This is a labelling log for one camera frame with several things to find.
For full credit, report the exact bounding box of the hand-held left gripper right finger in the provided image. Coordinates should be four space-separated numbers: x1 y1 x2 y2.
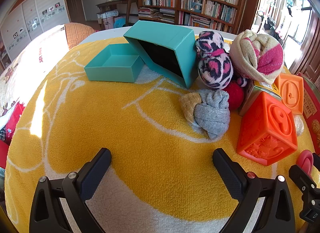
212 148 297 233

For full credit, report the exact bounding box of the cream and pink sock ball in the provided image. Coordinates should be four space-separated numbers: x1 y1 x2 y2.
229 30 285 85

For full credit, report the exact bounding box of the wooden desk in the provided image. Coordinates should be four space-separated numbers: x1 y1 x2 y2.
96 0 138 27

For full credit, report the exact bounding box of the pile of clothes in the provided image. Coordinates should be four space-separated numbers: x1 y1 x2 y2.
257 14 281 41

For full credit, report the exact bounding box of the white sliding door wardrobe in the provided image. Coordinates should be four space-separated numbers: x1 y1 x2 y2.
0 0 70 71

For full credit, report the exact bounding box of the teal cardboard box lid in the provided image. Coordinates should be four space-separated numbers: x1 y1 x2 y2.
84 44 145 83

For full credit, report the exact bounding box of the grey and tan sock ball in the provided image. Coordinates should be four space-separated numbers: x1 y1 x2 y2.
179 90 230 140

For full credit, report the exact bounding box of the red printed cloth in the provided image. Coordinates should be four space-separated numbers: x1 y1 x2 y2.
0 101 25 171

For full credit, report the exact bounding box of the yellow and white towel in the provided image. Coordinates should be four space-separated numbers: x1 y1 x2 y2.
4 36 320 233

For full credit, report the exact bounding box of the orange cube with curled relief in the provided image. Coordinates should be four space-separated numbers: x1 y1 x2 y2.
236 91 298 166

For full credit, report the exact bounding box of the small yellow green carton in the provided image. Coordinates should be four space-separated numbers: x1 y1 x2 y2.
239 80 282 116

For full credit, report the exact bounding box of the orange cube with angled relief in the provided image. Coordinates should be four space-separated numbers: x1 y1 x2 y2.
274 73 311 116

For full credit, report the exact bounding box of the orange plaid pillow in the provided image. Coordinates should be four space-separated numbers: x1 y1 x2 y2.
64 23 95 49

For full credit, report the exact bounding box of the wooden bookshelf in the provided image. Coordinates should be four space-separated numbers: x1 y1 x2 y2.
137 0 252 34

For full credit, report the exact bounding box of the brown panelled wooden door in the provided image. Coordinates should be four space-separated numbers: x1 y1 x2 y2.
290 5 320 83

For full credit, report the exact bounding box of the teal cardboard box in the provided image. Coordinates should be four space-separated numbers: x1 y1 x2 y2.
123 20 200 89

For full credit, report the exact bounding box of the floral bed sheet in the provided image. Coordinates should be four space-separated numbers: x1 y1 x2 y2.
0 25 66 148

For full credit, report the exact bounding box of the leopard print sock ball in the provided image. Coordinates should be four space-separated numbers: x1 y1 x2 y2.
195 31 248 91

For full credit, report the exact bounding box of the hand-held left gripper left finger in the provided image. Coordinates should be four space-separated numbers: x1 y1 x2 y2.
29 148 112 233

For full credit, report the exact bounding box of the blue plastic stool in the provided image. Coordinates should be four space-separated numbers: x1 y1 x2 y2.
114 16 127 28

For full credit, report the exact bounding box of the red crochet ball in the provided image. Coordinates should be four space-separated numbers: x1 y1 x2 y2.
222 81 244 110

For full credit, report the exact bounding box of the red rectangular tin container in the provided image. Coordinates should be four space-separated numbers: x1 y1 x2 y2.
297 73 320 156

